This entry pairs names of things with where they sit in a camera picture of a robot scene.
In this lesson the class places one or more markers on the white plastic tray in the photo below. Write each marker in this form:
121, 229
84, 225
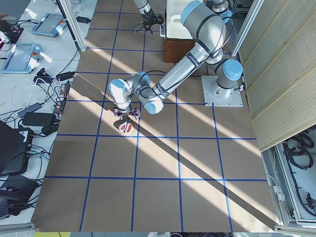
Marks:
173, 28

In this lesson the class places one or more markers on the aluminium frame post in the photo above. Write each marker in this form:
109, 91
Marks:
69, 16

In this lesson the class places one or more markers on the blue teach pendant far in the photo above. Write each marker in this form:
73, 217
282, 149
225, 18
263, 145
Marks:
50, 25

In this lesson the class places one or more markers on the red and white scissors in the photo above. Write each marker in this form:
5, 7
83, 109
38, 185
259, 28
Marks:
126, 126

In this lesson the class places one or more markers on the brown wooden drawer cabinet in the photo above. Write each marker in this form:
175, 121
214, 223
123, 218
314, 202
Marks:
176, 49

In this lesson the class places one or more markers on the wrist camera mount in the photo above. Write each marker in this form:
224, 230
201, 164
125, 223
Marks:
151, 19
134, 113

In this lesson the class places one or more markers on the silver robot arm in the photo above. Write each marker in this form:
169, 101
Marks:
208, 29
143, 6

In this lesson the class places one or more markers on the blue teach pendant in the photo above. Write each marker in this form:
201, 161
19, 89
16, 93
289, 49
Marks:
22, 59
50, 25

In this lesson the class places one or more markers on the black laptop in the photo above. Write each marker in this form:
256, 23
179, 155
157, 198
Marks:
14, 147

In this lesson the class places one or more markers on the blue teach pendant near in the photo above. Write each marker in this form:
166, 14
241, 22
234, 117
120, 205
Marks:
22, 59

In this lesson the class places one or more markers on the perforated beige panel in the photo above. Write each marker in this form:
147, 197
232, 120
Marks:
279, 60

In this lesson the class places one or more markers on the black power adapter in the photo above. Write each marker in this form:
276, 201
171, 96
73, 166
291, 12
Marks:
38, 119

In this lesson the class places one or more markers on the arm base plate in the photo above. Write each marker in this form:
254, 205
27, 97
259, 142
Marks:
216, 96

